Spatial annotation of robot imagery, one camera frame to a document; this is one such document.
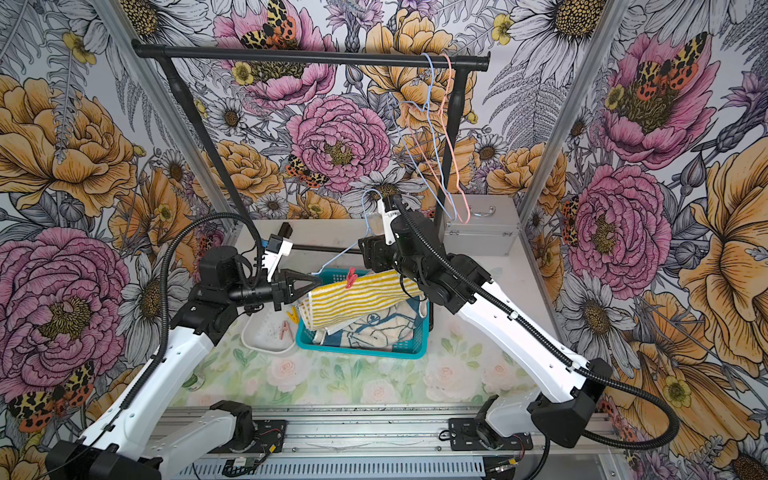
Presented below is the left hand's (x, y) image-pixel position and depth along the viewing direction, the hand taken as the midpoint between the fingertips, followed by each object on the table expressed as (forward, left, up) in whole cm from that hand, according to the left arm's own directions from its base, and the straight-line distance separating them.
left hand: (319, 290), depth 68 cm
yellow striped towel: (0, -3, -6) cm, 7 cm away
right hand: (+7, -12, +7) cm, 15 cm away
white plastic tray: (+4, +21, -29) cm, 36 cm away
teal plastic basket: (-2, -22, -27) cm, 35 cm away
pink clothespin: (+5, +16, -28) cm, 32 cm away
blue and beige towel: (+1, -16, -21) cm, 26 cm away
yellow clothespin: (+8, +14, -28) cm, 32 cm away
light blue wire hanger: (+49, -8, -32) cm, 59 cm away
